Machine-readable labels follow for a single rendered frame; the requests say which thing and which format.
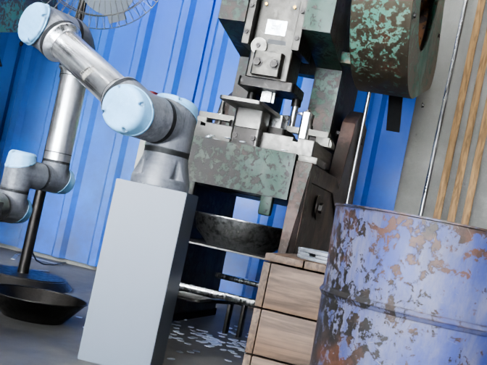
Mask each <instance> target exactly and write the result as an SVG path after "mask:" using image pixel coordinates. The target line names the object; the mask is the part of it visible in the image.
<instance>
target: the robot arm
mask: <svg viewBox="0 0 487 365"><path fill-rule="evenodd" d="M18 36H19V38H20V40H21V41H22V42H23V43H25V44H26V45H28V46H33V47H35V48H36V49H38V50H39V51H40V52H41V53H42V54H43V55H44V56H45V57H46V58H47V59H48V60H50V61H52V62H59V68H60V70H61V71H62V72H61V76H60V80H59V87H58V90H57V97H56V101H55V104H54V111H53V114H52V118H51V124H50V128H49V135H48V138H47V142H46V149H45V152H44V156H43V162H42V163H40V162H37V161H36V158H37V156H36V155H35V154H32V153H28V152H24V151H18V150H14V149H13V150H11V151H9V153H8V156H7V160H6V162H5V164H4V166H5V167H4V173H3V177H2V180H1V186H0V222H7V223H10V224H14V223H23V222H26V221H27V220H28V219H29V218H30V216H31V214H32V212H33V207H32V203H31V202H30V200H29V199H28V194H29V190H30V189H34V190H42V191H46V192H50V193H58V194H66V193H69V192H70V191H71V190H72V189H73V187H74V185H75V175H74V173H73V172H72V171H71V170H70V169H69V168H70V162H71V158H72V151H73V148H74V144H75V137H76V134H77V130H78V123H79V120H80V113H81V109H82V106H83V99H84V96H85V92H86V89H88V90H89V91H90V92H91V93H92V94H93V95H94V96H95V97H96V98H97V99H98V100H99V101H100V102H101V110H102V111H103V114H102V115H103V118H104V121H105V122H106V124H107V125H108V126H109V127H110V128H111V129H113V130H114V131H116V132H117V133H119V134H121V135H126V136H131V137H134V138H137V139H141V140H144V141H146V143H145V147H144V150H143V155H142V157H141V158H140V160H139V162H138V163H137V165H136V167H135V169H134V170H133V172H132V175H131V178H130V181H132V182H136V183H143V184H147V185H153V186H157V187H161V188H166V189H170V190H177V191H180V192H184V193H188V192H189V188H190V182H189V175H188V158H189V155H190V151H191V145H192V141H193V135H194V131H195V127H196V125H197V122H198V120H197V117H198V108H197V107H196V105H195V104H194V103H192V102H191V101H189V100H187V99H185V98H181V97H179V96H176V95H172V94H168V93H158V94H157V95H155V94H153V93H152V92H150V91H148V90H147V89H146V88H145V87H144V86H143V85H141V84H140V83H139V82H138V81H137V80H136V79H135V78H133V77H124V76H122V75H121V74H120V73H119V72H118V71H117V70H116V69H115V68H114V67H113V66H112V65H111V64H110V63H109V62H107V61H106V60H105V59H104V58H103V57H102V56H101V55H99V54H98V53H97V52H96V51H95V45H94V40H93V36H92V34H91V31H90V30H89V28H88V26H87V25H86V24H85V23H84V22H83V21H81V20H79V19H78V18H76V17H73V16H70V15H68V14H66V13H64V12H61V11H59V10H58V9H55V8H53V7H50V6H49V5H48V4H43V3H41V2H36V3H33V4H31V5H30V6H29V7H28V8H27V9H26V10H25V11H24V12H23V13H22V16H21V18H20V21H19V26H18Z"/></svg>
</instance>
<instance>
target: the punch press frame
mask: <svg viewBox="0 0 487 365"><path fill-rule="evenodd" d="M249 2H250V0H222V1H221V5H220V11H219V15H218V19H219V21H220V23H221V24H222V26H223V27H224V29H225V32H226V33H227V34H228V36H229V38H230V40H231V41H232V43H233V45H234V46H235V48H236V50H237V52H238V53H239V55H240V59H239V63H238V69H237V73H236V79H235V83H234V86H233V93H232V96H235V97H240V98H247V94H248V91H246V90H245V89H243V88H242V87H241V86H240V85H238V79H239V76H240V75H244V76H246V68H247V65H248V61H249V55H250V50H248V49H247V48H246V47H245V46H244V45H243V44H242V43H241V40H242V36H243V32H244V26H245V22H246V16H247V12H248V8H249ZM350 16H351V0H308V2H307V8H306V12H305V16H304V21H303V25H302V31H303V34H304V37H305V38H306V41H307V44H308V47H309V50H310V52H311V58H310V62H309V64H305V63H302V62H301V65H300V69H299V75H298V76H299V77H308V78H314V82H313V86H312V92H311V96H310V100H309V106H308V110H310V112H311V113H312V114H313V115H314V119H313V123H312V126H313V130H318V131H322V132H327V133H330V134H331V137H330V139H331V140H332V141H333V142H334V145H335V148H336V144H337V140H338V136H339V133H340V130H341V125H342V122H343V120H344V119H345V118H346V116H347V114H348V113H349V112H350V111H354V105H355V102H356V98H357V92H358V90H357V88H356V86H355V84H354V81H353V78H352V74H351V68H350V67H343V66H342V64H341V63H340V60H341V54H342V51H344V52H349V53H350V48H349V34H350ZM326 150H328V151H329V152H331V153H332V156H331V160H330V166H331V162H332V159H333V155H334V151H335V149H334V150H330V149H326ZM298 158H299V155H298V154H293V153H289V152H285V151H277V150H272V149H268V148H261V147H256V146H249V145H245V144H240V143H233V142H229V141H224V140H217V139H213V138H205V137H201V136H197V135H194V136H193V141H192V145H191V151H190V155H189V158H188V175H189V182H190V188H189V192H188V193H190V194H192V195H195V194H196V188H197V185H200V186H204V187H206V188H211V189H213V190H218V191H221V192H223V193H228V194H231V195H233V196H238V197H242V198H248V199H252V200H256V201H260V202H259V208H258V214H261V215H265V216H271V214H272V207H273V204H277V205H281V206H287V205H288V199H289V195H290V191H291V185H292V181H293V177H294V171H295V167H296V161H298ZM330 166H329V170H330ZM329 170H326V169H325V170H324V171H326V172H327V173H329ZM215 277H216V278H219V279H222V280H227V281H231V282H237V283H240V284H243V285H249V286H252V287H256V288H258V287H259V282H257V281H253V280H248V279H244V278H241V277H236V276H232V275H229V274H223V273H219V272H217V273H216V275H215ZM179 289H181V290H186V291H189V292H192V293H198V294H201V295H206V296H209V297H213V298H219V299H222V300H225V301H230V302H234V303H239V304H242V305H245V306H251V307H254V308H255V307H258V306H255V305H254V304H255V300H254V299H251V298H246V297H243V296H239V295H234V294H230V293H225V292H222V291H219V290H213V289H209V288H204V287H201V286H198V285H192V284H188V283H185V282H180V287H179Z"/></svg>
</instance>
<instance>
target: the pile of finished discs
mask: <svg viewBox="0 0 487 365"><path fill-rule="evenodd" d="M314 254H315V255H314ZM317 255H318V256H317ZM297 256H298V257H299V258H302V259H306V260H309V261H314V262H317V263H321V264H326V263H327V258H328V252H326V251H319V250H315V249H311V248H303V247H301V248H300V247H299V251H298V253H297Z"/></svg>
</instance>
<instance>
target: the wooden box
mask: <svg viewBox="0 0 487 365"><path fill-rule="evenodd" d="M265 260H267V261H264V262H263V266H262V273H261V276H260V280H259V287H258V290H257V297H256V300H255V304H254V305H255V306H258V307H255V308H254V310H253V314H252V318H251V324H250V328H249V335H248V339H247V342H246V349H245V352H246V353H245V354H244V356H243V363H242V365H309V364H310V359H311V355H312V346H313V342H314V337H315V329H316V324H317V316H318V311H319V307H320V299H321V294H322V293H321V291H320V286H321V285H322V284H323V280H324V276H325V268H326V264H321V263H317V262H314V261H309V260H306V259H302V258H299V257H298V256H297V254H295V253H266V254H265Z"/></svg>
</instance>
